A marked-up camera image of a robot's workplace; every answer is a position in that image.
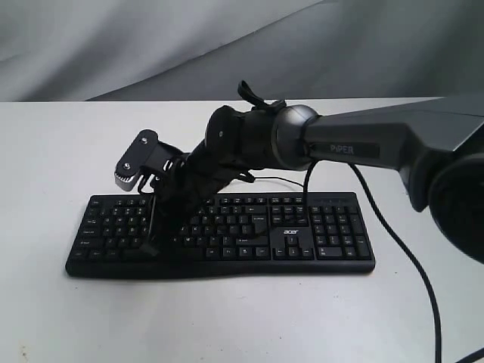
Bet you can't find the thin black wire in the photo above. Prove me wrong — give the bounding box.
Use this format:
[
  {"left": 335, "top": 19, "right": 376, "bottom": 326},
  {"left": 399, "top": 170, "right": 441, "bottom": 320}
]
[{"left": 249, "top": 175, "right": 309, "bottom": 197}]

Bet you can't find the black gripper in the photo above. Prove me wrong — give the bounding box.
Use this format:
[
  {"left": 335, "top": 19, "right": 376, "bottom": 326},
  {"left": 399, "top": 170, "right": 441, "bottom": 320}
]
[{"left": 141, "top": 143, "right": 253, "bottom": 256}]

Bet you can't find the grey backdrop cloth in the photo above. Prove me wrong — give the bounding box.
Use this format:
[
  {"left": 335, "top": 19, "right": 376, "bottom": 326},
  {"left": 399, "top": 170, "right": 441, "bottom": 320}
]
[{"left": 1, "top": 1, "right": 483, "bottom": 101}]

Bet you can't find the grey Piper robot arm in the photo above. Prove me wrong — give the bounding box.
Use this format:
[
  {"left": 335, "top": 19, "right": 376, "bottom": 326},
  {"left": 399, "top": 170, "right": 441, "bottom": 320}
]
[{"left": 141, "top": 82, "right": 483, "bottom": 262}]

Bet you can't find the black acer keyboard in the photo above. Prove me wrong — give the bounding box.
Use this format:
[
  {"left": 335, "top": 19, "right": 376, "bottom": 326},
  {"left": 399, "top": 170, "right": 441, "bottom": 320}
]
[{"left": 65, "top": 192, "right": 375, "bottom": 280}]

